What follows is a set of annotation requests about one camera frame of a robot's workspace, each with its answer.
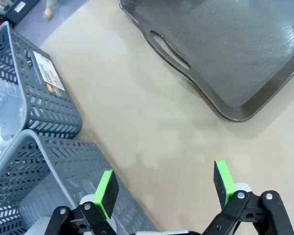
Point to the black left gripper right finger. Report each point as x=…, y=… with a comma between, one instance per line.
x=221, y=186

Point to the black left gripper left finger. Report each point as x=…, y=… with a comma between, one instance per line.
x=107, y=193

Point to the clear plastic measuring cup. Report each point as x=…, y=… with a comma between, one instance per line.
x=12, y=110

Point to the grey perforated plastic basket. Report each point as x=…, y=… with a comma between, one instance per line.
x=71, y=159

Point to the grey basket with label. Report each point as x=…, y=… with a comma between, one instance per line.
x=51, y=110

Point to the dark brown serving tray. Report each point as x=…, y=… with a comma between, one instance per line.
x=222, y=49

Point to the dark grey storage box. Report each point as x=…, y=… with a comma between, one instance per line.
x=19, y=9

